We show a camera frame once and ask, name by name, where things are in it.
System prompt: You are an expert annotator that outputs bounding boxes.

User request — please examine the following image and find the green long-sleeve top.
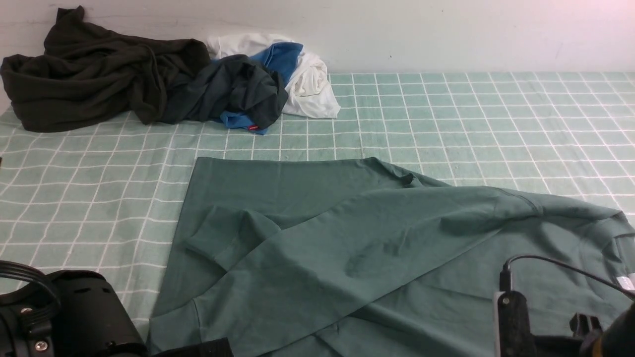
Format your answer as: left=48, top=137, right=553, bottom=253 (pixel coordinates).
left=148, top=157, right=634, bottom=357

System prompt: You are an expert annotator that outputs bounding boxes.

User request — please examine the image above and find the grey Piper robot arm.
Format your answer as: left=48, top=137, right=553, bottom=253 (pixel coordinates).
left=0, top=260, right=150, bottom=357

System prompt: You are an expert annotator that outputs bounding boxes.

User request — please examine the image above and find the black second robot arm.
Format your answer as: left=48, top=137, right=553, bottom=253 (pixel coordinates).
left=570, top=304, right=635, bottom=357

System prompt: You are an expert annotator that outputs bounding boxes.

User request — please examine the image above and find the white crumpled garment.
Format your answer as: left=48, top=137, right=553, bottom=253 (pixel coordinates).
left=206, top=33, right=340, bottom=119

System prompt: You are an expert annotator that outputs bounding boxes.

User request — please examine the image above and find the dark grey crumpled garment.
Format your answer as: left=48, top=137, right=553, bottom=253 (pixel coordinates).
left=159, top=55, right=288, bottom=129

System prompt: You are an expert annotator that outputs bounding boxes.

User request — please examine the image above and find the blue crumpled garment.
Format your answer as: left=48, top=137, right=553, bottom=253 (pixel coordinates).
left=214, top=42, right=303, bottom=135

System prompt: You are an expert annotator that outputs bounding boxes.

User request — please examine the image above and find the green checked tablecloth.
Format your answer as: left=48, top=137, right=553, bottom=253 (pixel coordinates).
left=0, top=72, right=635, bottom=335

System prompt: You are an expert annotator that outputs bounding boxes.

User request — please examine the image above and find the dark olive crumpled garment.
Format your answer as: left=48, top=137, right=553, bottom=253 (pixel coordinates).
left=1, top=6, right=210, bottom=133

